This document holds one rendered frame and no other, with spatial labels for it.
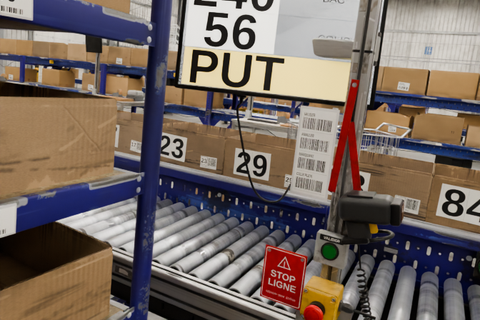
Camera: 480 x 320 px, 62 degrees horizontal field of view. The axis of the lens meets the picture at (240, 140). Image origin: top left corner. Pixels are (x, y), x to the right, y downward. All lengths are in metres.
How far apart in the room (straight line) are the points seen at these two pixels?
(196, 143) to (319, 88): 0.87
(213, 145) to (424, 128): 4.33
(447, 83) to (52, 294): 5.70
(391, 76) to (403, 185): 4.61
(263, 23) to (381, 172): 0.73
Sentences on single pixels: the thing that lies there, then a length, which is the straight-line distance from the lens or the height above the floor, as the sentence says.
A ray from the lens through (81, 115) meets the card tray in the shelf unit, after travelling 0.51.
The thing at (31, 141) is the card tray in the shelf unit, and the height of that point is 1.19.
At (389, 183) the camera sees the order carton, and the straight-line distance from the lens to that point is 1.47.
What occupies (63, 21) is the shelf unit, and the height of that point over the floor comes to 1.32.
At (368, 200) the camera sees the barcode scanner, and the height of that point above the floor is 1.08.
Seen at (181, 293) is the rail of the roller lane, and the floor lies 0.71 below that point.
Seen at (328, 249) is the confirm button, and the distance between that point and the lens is 0.88.
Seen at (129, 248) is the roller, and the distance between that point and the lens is 1.30.
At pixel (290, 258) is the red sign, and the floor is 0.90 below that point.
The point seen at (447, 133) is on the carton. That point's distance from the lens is 5.71.
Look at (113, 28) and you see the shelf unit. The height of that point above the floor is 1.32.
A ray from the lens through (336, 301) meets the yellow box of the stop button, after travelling 0.88.
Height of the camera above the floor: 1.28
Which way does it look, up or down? 8 degrees down
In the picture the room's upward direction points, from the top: 6 degrees clockwise
